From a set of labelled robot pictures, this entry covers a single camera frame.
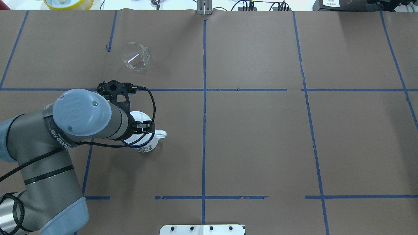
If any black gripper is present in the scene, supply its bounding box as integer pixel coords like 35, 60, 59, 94
129, 120, 154, 135

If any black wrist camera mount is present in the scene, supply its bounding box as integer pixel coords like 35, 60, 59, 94
96, 80, 140, 114

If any white enamel cup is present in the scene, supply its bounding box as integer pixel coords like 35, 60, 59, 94
129, 111, 167, 153

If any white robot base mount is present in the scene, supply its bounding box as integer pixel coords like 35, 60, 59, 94
159, 224, 246, 235

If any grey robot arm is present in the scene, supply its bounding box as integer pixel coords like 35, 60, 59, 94
1, 86, 155, 235

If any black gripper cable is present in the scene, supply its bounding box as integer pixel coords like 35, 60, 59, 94
0, 86, 156, 183

